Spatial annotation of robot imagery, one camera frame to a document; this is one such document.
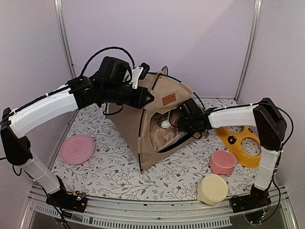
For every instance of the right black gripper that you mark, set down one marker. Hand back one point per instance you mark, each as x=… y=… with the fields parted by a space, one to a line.
x=181 y=125

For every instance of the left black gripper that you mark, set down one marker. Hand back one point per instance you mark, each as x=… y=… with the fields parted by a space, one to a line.
x=139 y=102

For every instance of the black tent pole long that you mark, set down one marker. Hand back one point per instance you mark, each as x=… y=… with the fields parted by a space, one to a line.
x=142 y=124

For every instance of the white pet cushion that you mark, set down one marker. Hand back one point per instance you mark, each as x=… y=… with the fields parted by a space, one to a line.
x=163 y=131

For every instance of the beige fabric pet tent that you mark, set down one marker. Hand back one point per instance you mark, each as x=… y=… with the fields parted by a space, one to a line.
x=168 y=94

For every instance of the yellow double bowl holder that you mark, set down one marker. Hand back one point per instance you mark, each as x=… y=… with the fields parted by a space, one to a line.
x=242 y=143

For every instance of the pink footed pet bowl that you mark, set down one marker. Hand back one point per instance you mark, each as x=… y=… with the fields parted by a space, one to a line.
x=222 y=163

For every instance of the cream footed pet bowl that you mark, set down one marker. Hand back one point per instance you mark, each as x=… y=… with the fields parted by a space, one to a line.
x=212 y=189

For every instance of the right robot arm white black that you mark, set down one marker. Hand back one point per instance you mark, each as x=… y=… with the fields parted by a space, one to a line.
x=271 y=128

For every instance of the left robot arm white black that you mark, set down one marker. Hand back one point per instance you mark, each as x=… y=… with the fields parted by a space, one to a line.
x=115 y=82

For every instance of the floral patterned table mat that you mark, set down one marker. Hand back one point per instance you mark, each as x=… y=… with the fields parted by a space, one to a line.
x=113 y=171

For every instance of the pink round plate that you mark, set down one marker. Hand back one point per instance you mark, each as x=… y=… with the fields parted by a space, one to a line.
x=77 y=149

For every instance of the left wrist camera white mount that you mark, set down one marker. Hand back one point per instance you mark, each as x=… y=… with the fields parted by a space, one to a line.
x=139 y=73

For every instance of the left aluminium frame post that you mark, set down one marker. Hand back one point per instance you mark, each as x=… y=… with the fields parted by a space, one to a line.
x=64 y=38

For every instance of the aluminium frame post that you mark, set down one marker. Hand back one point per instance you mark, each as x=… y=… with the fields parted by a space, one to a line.
x=250 y=47
x=64 y=38

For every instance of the front aluminium rail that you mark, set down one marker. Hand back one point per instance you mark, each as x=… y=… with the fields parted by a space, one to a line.
x=109 y=213

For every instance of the right aluminium frame post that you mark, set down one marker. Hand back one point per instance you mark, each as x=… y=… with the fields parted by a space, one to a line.
x=250 y=47

